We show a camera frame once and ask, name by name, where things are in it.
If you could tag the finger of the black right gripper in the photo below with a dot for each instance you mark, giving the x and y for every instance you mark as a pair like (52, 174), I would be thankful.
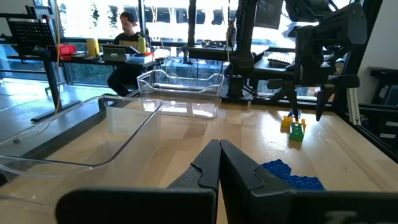
(291, 99)
(322, 102)

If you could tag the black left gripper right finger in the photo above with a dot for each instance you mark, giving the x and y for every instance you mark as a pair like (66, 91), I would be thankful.
(264, 205)

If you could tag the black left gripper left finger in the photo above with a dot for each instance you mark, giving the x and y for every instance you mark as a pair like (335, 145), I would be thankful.
(186, 202)

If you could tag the blue toy brick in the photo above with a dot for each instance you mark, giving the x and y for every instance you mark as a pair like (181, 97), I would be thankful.
(276, 168)
(303, 182)
(291, 115)

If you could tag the yellow toy brick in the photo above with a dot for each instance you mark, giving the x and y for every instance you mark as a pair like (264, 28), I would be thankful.
(303, 124)
(286, 121)

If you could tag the green toy brick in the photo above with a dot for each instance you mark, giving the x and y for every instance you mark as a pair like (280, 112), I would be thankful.
(296, 137)
(297, 127)

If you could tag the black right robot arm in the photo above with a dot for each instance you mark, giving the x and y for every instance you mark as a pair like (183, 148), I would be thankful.
(342, 25)

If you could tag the silver aluminium extrusion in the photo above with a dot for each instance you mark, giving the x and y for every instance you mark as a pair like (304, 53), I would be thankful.
(354, 105)

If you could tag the white keyboard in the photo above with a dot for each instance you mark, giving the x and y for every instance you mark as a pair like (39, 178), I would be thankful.
(280, 59)

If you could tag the black cabinet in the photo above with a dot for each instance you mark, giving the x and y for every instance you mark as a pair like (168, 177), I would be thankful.
(384, 87)

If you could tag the black monitor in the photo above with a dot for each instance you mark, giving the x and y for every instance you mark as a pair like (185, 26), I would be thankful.
(269, 14)

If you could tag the black stand column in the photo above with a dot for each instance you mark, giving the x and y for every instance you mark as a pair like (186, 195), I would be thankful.
(244, 46)

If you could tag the black desk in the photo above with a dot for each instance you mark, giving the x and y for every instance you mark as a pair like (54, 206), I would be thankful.
(49, 77)
(217, 53)

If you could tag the clear plastic bin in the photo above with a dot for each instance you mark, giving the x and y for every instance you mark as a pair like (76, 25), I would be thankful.
(133, 130)
(180, 104)

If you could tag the green bottle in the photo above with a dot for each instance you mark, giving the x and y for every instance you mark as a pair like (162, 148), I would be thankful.
(142, 44)

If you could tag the person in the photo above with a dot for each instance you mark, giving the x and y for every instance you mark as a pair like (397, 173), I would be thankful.
(127, 39)

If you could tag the yellow cylinder container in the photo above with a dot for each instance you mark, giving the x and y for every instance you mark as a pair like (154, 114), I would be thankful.
(92, 46)

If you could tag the red plastic tray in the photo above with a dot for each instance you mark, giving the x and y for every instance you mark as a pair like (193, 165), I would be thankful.
(67, 51)

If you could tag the black perforated panel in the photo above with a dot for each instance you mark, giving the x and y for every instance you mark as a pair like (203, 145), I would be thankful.
(31, 34)

